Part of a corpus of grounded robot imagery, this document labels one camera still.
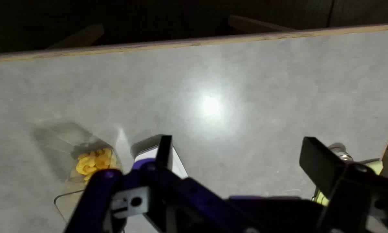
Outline yellow green cloth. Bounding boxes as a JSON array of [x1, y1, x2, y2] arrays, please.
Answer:
[[313, 159, 383, 205]]

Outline white container lid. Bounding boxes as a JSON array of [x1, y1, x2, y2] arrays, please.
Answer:
[[52, 133, 189, 223]]

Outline clear plastic container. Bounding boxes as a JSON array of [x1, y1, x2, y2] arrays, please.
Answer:
[[31, 119, 122, 181]]

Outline yellow snack pieces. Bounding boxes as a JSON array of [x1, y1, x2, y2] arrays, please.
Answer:
[[75, 147, 118, 182]]

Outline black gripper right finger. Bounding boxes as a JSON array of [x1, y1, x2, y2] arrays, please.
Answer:
[[299, 137, 388, 233]]

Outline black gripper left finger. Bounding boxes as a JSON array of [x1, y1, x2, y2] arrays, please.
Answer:
[[132, 134, 229, 233]]

